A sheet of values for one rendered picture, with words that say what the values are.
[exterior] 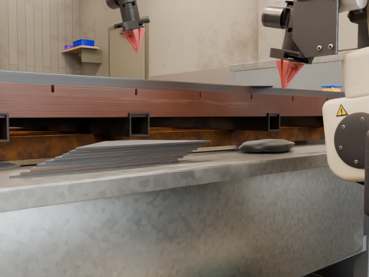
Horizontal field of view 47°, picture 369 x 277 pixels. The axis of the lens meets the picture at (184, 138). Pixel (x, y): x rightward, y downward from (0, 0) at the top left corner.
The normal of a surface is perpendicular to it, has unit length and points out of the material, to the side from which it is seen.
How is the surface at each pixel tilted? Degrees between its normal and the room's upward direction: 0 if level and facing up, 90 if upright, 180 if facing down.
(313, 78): 90
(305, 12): 90
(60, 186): 90
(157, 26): 90
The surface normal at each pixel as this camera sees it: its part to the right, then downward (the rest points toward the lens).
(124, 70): -0.78, 0.04
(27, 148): 0.64, 0.05
